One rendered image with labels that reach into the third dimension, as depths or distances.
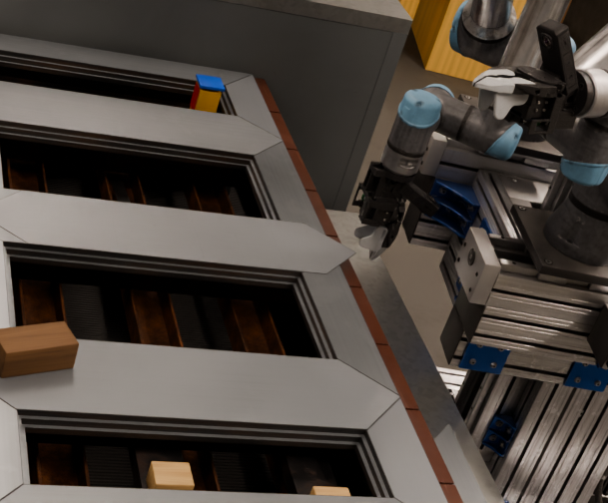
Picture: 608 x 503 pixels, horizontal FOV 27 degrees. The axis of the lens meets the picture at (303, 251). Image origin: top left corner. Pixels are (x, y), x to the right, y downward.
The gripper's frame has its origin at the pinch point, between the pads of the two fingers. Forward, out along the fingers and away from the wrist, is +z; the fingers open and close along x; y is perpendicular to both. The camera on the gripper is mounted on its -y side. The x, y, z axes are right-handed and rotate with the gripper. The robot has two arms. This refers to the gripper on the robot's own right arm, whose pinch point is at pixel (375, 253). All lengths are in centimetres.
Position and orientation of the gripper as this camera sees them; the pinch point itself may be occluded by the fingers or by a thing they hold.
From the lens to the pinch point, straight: 251.6
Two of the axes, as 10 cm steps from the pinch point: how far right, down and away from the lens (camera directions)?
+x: 2.4, 5.6, -7.9
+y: -9.3, -1.0, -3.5
